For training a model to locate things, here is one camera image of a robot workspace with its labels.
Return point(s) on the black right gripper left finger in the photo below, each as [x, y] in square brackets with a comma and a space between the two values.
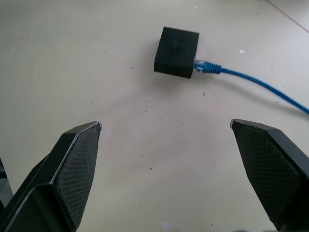
[72, 174]

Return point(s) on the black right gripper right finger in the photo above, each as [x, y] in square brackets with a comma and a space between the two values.
[272, 169]

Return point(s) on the small black box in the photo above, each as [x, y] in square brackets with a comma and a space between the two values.
[177, 54]

